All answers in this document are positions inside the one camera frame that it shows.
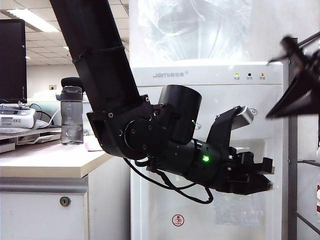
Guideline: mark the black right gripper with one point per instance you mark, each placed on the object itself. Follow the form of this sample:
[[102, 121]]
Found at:
[[300, 55]]

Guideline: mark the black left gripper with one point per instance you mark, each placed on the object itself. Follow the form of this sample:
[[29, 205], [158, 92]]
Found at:
[[236, 162]]

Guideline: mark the clear plastic mug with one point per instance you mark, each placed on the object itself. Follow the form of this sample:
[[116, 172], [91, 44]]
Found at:
[[237, 210]]

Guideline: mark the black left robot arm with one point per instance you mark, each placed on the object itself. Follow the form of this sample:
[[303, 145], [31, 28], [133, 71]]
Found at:
[[95, 50]]

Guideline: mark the wrapped water jug red label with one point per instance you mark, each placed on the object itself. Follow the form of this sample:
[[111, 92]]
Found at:
[[318, 197]]

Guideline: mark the white water dispenser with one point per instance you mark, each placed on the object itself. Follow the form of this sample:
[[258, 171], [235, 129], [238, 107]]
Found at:
[[212, 75]]

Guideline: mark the clear plastic-wrapped water jug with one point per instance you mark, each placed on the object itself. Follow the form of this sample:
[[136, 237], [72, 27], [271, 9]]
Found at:
[[200, 30]]

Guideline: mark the white desk cabinet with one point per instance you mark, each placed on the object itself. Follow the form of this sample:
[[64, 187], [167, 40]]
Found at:
[[37, 215]]

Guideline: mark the grey metal rack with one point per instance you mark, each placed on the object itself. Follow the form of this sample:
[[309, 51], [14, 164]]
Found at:
[[292, 175]]

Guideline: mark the pink booklet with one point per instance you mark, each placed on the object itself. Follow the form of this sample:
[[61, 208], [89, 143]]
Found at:
[[92, 147]]

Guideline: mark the white background box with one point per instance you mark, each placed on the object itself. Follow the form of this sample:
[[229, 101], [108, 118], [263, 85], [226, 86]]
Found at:
[[86, 117]]

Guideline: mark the round cabinet lock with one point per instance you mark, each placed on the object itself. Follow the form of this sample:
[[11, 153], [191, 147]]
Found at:
[[65, 201]]

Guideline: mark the grey transparent drink bottle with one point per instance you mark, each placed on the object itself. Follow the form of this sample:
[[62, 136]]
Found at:
[[72, 112]]

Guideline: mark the black chair headrest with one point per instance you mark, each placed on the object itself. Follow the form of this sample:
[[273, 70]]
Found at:
[[71, 81]]

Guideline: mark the twin-tube ceiling light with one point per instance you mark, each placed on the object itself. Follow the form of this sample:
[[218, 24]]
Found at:
[[67, 48]]

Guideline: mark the grey paper tray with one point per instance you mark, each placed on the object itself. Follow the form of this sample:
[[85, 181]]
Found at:
[[30, 138]]

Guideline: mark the white electronic device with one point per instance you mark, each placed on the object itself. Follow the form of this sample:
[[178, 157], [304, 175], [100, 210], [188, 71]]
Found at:
[[15, 118]]

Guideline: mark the wide ceiling light panel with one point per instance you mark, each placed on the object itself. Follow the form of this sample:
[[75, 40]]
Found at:
[[35, 20]]

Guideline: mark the wall socket plate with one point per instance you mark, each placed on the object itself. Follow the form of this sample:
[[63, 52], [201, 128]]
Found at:
[[53, 87]]

